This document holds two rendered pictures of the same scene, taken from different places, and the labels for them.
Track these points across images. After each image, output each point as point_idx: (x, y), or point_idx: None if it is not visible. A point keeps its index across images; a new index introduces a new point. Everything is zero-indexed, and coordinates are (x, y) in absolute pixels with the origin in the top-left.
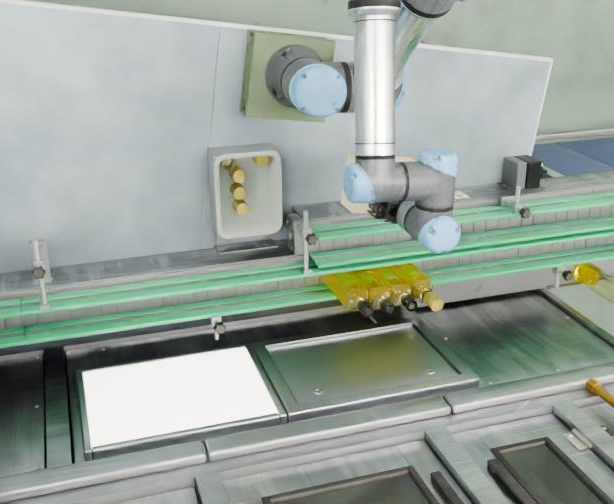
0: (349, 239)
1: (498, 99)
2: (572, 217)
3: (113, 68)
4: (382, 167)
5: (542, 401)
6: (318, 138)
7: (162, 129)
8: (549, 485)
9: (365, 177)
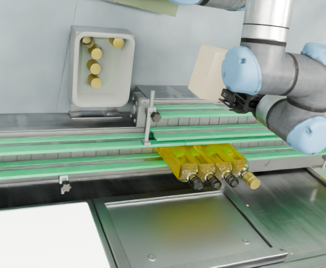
0: (181, 118)
1: (302, 22)
2: None
3: None
4: (275, 55)
5: None
6: (165, 31)
7: (31, 1)
8: None
9: (255, 64)
